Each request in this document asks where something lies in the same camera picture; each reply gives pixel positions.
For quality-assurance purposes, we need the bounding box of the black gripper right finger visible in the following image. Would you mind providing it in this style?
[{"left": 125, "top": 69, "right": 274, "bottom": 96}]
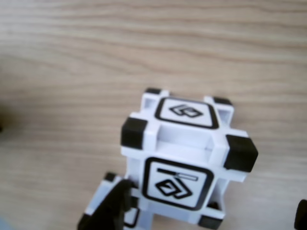
[{"left": 294, "top": 198, "right": 307, "bottom": 230}]

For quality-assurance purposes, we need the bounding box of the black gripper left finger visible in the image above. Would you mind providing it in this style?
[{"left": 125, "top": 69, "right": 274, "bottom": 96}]
[{"left": 76, "top": 179, "right": 135, "bottom": 230}]

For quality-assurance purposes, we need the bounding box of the white cube crossed letters symbol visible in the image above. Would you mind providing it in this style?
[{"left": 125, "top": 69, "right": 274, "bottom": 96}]
[{"left": 78, "top": 172, "right": 141, "bottom": 230}]

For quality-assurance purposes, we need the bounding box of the white cube nested diamonds symbol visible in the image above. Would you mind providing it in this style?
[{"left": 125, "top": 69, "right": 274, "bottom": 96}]
[{"left": 121, "top": 88, "right": 259, "bottom": 228}]

